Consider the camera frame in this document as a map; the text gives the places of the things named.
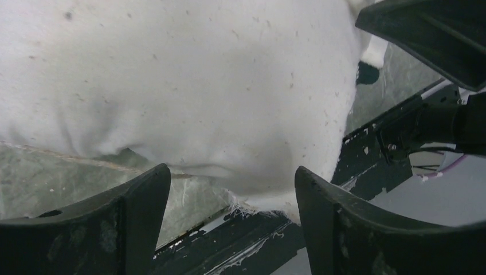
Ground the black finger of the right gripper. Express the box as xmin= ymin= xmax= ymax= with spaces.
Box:
xmin=355 ymin=0 xmax=485 ymax=92

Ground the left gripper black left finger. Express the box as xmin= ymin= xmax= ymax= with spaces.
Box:
xmin=1 ymin=164 xmax=171 ymax=274

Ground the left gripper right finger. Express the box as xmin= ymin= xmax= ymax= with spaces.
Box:
xmin=295 ymin=166 xmax=485 ymax=274

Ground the white pillow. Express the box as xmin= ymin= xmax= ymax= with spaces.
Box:
xmin=1 ymin=1 xmax=363 ymax=223

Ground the black white checkered pillowcase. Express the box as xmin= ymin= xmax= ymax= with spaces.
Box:
xmin=344 ymin=1 xmax=389 ymax=85

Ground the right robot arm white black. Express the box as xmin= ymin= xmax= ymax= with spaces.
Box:
xmin=355 ymin=1 xmax=485 ymax=163

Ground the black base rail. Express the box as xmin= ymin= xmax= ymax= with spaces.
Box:
xmin=149 ymin=80 xmax=460 ymax=274

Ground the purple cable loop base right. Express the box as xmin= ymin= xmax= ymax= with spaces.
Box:
xmin=414 ymin=152 xmax=467 ymax=180

